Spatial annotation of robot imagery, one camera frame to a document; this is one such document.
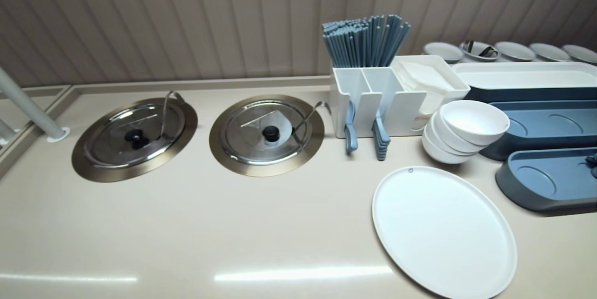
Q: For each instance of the white round bowl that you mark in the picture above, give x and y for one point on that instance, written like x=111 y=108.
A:
x=471 y=121
x=443 y=135
x=434 y=142
x=433 y=155

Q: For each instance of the steel pot lid black knob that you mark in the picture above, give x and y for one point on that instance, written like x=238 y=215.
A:
x=116 y=126
x=252 y=126

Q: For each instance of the blue-grey plastic cutlery piece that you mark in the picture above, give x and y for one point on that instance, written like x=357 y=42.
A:
x=381 y=157
x=351 y=135
x=383 y=146
x=382 y=151
x=378 y=126

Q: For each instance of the blue-grey chopstick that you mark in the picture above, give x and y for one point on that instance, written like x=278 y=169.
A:
x=399 y=43
x=383 y=41
x=329 y=45
x=372 y=42
x=340 y=46
x=350 y=46

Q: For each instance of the white cutlery organizer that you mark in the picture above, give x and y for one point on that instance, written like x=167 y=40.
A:
x=406 y=112

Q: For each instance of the white paper napkin stack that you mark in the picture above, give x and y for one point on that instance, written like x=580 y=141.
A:
x=424 y=77

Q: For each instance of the small grey saucer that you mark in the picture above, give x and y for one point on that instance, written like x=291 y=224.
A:
x=580 y=52
x=549 y=51
x=442 y=50
x=514 y=50
x=476 y=58

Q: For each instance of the white napkin box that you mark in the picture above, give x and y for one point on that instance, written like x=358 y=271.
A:
x=459 y=88

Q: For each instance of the large white round tray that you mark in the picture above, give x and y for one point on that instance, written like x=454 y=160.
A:
x=443 y=233

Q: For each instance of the small shiny dark utensil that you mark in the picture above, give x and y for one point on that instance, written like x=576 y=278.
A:
x=488 y=51
x=469 y=46

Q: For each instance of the white rectangular tray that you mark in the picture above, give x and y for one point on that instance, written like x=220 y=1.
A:
x=522 y=77

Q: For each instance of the blue-grey oblong tray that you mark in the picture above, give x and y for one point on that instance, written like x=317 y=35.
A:
x=545 y=124
x=545 y=182
x=536 y=94

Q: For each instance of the white support pole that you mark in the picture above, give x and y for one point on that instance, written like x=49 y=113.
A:
x=28 y=103
x=4 y=132

